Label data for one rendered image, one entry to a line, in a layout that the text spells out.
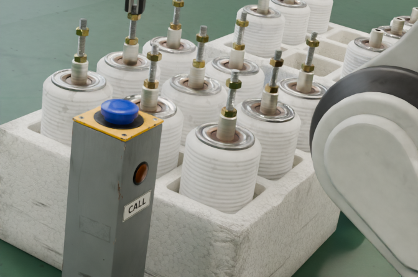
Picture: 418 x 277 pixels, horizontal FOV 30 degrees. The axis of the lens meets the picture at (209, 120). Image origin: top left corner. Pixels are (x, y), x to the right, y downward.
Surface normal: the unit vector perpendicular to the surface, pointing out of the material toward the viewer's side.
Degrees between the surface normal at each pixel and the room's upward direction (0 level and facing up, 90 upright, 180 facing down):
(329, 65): 90
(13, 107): 0
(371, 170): 90
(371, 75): 49
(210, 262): 90
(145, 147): 90
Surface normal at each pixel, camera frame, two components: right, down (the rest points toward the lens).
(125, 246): 0.85, 0.32
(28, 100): 0.14, -0.90
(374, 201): -0.54, 0.27
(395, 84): -0.33, -0.47
